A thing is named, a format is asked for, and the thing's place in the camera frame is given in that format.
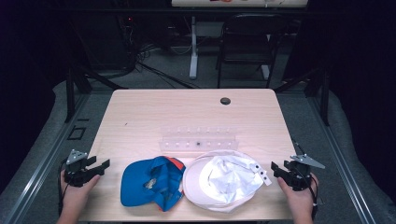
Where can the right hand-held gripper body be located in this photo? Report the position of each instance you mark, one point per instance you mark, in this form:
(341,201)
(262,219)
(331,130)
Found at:
(299,172)

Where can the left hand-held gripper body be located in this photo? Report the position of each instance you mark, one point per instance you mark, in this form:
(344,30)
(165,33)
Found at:
(76,170)

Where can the blue baseball cap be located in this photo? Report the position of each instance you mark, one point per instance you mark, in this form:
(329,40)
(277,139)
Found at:
(152,183)

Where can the white baseball cap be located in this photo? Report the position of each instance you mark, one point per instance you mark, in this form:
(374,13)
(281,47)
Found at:
(222,181)

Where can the clear acrylic peg rack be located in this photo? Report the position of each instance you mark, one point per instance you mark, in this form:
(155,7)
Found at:
(198,140)

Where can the person's left hand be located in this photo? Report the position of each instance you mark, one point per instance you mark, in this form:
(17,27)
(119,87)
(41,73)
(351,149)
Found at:
(76,194)

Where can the person's right hand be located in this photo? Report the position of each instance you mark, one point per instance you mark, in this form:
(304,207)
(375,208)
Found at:
(299,199)

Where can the black metal stand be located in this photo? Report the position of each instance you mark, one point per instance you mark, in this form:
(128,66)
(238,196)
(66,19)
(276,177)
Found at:
(314,90)
(77,90)

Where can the black folding chair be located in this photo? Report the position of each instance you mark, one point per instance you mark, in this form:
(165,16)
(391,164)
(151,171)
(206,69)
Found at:
(247,46)

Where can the white desk leg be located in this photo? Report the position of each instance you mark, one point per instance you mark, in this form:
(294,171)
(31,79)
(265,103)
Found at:
(193,46)

